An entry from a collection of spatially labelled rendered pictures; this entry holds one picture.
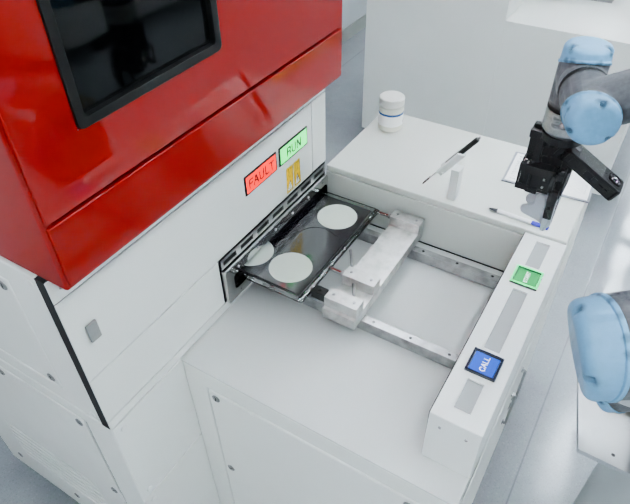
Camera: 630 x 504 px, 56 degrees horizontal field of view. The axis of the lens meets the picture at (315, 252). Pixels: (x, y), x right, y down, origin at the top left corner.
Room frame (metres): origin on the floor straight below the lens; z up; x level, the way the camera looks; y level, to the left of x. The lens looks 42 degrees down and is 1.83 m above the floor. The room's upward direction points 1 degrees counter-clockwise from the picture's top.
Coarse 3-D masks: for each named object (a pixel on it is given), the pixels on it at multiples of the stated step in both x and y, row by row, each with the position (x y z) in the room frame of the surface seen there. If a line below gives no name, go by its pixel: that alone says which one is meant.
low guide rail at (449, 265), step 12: (372, 240) 1.15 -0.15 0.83; (420, 252) 1.08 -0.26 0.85; (432, 252) 1.08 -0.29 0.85; (432, 264) 1.06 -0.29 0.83; (444, 264) 1.05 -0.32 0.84; (456, 264) 1.04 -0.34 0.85; (468, 276) 1.01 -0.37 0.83; (480, 276) 1.00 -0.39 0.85; (492, 276) 0.99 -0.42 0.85; (492, 288) 0.98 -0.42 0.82
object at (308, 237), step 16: (304, 208) 1.21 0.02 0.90; (320, 208) 1.20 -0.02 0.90; (352, 208) 1.20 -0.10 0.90; (288, 224) 1.14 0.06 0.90; (304, 224) 1.14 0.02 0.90; (320, 224) 1.14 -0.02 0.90; (272, 240) 1.08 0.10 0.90; (288, 240) 1.08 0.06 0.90; (304, 240) 1.08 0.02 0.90; (320, 240) 1.08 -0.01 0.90; (336, 240) 1.08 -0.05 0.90; (272, 256) 1.02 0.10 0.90; (320, 256) 1.02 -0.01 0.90; (256, 272) 0.97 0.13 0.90; (288, 288) 0.92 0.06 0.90; (304, 288) 0.92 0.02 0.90
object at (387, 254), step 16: (384, 240) 1.10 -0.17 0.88; (400, 240) 1.09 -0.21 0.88; (416, 240) 1.11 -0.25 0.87; (368, 256) 1.04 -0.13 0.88; (384, 256) 1.04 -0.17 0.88; (400, 256) 1.04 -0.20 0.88; (368, 272) 0.98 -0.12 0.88; (384, 272) 0.98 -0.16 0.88; (368, 304) 0.89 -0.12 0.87; (336, 320) 0.86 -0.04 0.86; (352, 320) 0.84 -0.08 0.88
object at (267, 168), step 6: (270, 162) 1.10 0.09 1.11; (258, 168) 1.07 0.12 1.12; (264, 168) 1.08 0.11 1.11; (270, 168) 1.10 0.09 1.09; (252, 174) 1.05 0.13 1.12; (258, 174) 1.06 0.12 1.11; (264, 174) 1.08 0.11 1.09; (246, 180) 1.03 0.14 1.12; (252, 180) 1.04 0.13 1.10; (258, 180) 1.06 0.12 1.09; (252, 186) 1.04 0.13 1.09
